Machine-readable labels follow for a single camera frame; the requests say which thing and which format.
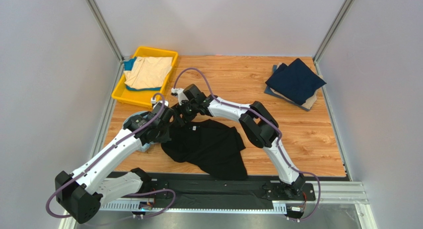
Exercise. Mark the aluminium frame rail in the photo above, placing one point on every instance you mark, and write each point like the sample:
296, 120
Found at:
110, 103

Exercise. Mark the black t shirt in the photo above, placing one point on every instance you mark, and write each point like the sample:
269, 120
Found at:
212, 146

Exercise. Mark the cream t shirt in tray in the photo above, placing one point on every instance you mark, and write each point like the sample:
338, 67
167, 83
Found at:
149, 72

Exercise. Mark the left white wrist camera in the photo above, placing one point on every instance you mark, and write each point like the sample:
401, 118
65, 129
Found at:
155, 101

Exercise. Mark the teal t shirt in tray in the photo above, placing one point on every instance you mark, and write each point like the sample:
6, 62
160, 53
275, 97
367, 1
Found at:
128, 65

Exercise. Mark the light blue headphones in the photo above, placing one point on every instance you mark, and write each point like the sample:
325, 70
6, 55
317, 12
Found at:
145, 146

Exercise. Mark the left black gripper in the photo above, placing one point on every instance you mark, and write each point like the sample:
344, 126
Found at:
165, 137

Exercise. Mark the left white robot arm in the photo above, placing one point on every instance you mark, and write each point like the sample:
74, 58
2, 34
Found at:
83, 191

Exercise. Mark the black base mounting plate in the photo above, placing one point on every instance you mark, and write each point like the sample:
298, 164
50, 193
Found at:
202, 191

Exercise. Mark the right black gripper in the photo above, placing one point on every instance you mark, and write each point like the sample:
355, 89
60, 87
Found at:
186, 111

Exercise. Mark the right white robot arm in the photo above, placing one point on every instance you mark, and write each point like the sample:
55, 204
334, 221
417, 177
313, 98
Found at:
258, 124

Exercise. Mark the folded navy t shirt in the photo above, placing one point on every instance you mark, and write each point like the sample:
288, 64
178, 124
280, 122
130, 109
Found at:
296, 81

